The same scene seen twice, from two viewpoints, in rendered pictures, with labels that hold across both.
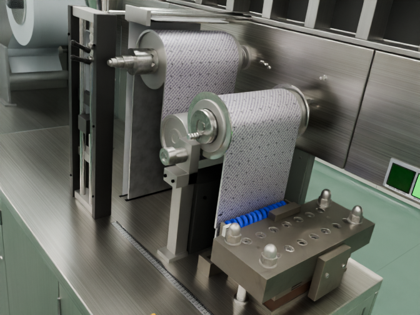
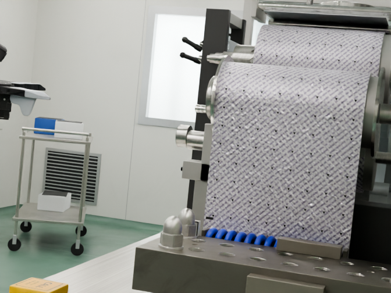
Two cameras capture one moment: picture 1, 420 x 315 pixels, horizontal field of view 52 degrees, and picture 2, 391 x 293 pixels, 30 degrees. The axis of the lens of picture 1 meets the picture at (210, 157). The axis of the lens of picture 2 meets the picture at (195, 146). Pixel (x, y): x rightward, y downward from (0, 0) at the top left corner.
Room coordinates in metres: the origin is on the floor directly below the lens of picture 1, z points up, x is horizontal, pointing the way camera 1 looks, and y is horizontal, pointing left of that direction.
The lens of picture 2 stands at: (0.22, -1.04, 1.23)
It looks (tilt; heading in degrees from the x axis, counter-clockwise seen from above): 3 degrees down; 60
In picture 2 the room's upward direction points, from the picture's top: 6 degrees clockwise
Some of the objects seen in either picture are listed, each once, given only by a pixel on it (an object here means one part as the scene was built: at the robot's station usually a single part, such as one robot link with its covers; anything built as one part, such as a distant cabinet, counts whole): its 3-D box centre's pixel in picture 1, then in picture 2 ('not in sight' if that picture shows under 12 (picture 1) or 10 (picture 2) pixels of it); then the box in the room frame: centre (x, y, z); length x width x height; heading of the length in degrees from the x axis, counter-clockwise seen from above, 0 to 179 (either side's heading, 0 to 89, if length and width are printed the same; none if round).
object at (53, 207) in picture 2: not in sight; (54, 182); (2.27, 4.67, 0.51); 0.91 x 0.58 x 1.02; 67
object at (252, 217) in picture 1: (258, 216); (273, 247); (0.91, -0.14, 1.03); 0.21 x 0.04 x 0.03; 133
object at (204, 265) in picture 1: (246, 247); not in sight; (0.93, -0.12, 0.92); 0.28 x 0.04 x 0.04; 133
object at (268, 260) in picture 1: (269, 254); (172, 231); (0.72, -0.14, 1.05); 0.04 x 0.04 x 0.04
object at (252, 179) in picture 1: (256, 181); (278, 190); (0.92, -0.12, 1.11); 0.23 x 0.01 x 0.18; 133
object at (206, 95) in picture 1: (208, 125); (224, 99); (0.88, 0.01, 1.25); 0.15 x 0.01 x 0.15; 43
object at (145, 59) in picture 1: (141, 61); (249, 61); (1.05, 0.20, 1.33); 0.06 x 0.06 x 0.06; 43
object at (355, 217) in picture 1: (357, 213); not in sight; (0.94, -0.38, 1.05); 0.04 x 0.04 x 0.04
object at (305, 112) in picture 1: (285, 112); (378, 113); (1.06, -0.18, 1.25); 0.15 x 0.01 x 0.15; 43
